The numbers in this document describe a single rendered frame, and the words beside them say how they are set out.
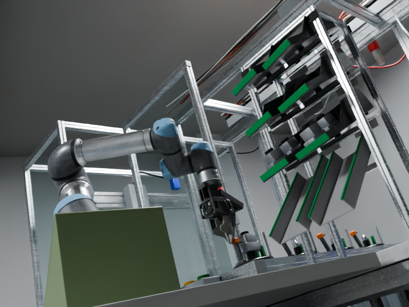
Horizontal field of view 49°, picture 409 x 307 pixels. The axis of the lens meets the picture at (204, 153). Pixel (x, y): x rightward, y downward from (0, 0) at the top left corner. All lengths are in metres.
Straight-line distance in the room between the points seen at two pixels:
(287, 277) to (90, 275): 0.44
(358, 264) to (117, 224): 0.54
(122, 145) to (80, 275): 0.62
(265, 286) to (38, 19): 2.69
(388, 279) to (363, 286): 0.06
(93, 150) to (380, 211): 3.77
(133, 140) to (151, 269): 0.56
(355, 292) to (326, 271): 0.20
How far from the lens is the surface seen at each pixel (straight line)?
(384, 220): 4.89
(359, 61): 1.59
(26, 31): 3.28
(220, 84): 2.50
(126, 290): 1.04
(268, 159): 1.38
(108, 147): 1.53
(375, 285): 1.01
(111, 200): 2.60
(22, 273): 4.39
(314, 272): 0.83
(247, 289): 0.74
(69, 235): 1.04
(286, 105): 1.36
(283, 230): 1.37
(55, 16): 3.18
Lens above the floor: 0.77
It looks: 23 degrees up
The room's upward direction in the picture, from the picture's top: 16 degrees counter-clockwise
